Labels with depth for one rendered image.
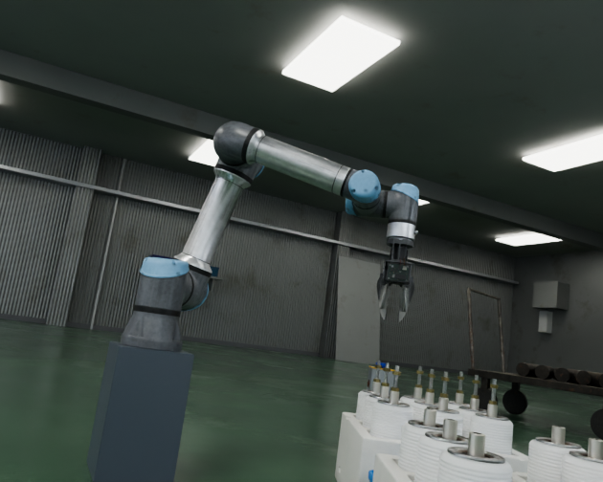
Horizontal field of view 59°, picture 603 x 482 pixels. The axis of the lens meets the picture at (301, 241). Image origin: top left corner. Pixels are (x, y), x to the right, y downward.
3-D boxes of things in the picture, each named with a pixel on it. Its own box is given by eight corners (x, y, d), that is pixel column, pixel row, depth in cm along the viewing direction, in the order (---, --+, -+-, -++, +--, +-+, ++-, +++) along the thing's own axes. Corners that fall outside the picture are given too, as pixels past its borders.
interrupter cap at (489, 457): (457, 461, 70) (457, 455, 70) (440, 449, 77) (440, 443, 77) (514, 469, 70) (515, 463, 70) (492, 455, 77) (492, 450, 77)
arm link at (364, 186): (213, 101, 140) (389, 167, 129) (226, 119, 151) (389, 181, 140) (194, 141, 139) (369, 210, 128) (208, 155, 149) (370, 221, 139)
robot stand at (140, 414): (92, 483, 118) (119, 346, 123) (85, 461, 134) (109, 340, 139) (173, 484, 126) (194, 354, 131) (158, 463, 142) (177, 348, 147)
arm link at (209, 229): (143, 298, 144) (224, 119, 151) (165, 302, 159) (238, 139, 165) (181, 316, 142) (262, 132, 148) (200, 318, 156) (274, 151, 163)
